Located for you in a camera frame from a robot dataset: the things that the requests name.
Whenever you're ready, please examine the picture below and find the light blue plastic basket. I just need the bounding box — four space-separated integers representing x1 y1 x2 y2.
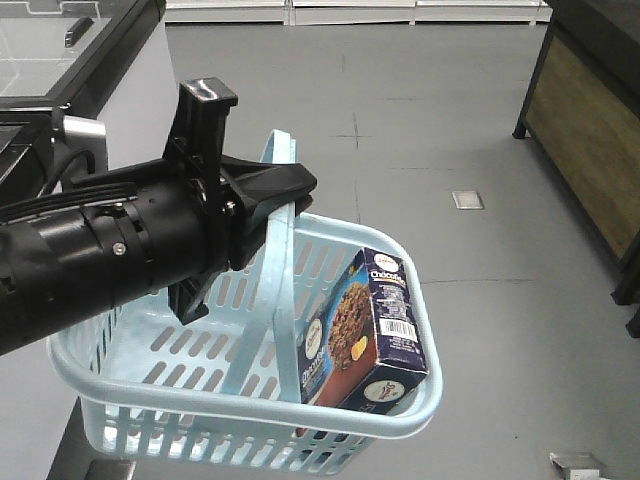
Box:
46 129 444 475

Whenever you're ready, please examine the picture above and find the far white chest freezer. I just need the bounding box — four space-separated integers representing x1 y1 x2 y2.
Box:
1 1 177 169

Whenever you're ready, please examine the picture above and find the steel floor plate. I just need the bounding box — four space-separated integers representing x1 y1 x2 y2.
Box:
452 190 484 210
84 459 137 480

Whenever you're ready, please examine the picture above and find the middle steel floor plate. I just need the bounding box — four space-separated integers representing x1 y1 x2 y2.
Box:
452 190 484 210

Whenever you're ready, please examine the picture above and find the white chest freezer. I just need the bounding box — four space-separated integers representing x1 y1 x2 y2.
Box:
1 1 177 169
1 112 75 479

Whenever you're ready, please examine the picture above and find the wooden black-framed display stand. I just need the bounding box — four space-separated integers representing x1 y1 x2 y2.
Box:
513 0 640 306

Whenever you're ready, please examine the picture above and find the blue chocolate cookie box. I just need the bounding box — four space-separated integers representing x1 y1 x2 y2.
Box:
298 247 429 415

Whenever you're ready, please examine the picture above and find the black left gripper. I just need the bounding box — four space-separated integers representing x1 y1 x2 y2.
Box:
72 77 317 325

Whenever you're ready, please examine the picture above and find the left steel floor plate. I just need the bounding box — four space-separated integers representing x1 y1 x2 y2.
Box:
84 459 137 480

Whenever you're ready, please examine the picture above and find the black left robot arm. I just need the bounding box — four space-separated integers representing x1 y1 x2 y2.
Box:
1 77 317 353

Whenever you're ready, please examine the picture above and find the white store shelving unit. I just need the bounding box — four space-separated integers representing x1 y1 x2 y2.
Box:
164 0 552 26

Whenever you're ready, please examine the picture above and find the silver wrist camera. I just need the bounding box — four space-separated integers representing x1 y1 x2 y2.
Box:
51 110 108 174

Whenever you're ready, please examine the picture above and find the near white chest freezer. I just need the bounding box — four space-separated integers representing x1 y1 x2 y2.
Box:
1 112 75 479

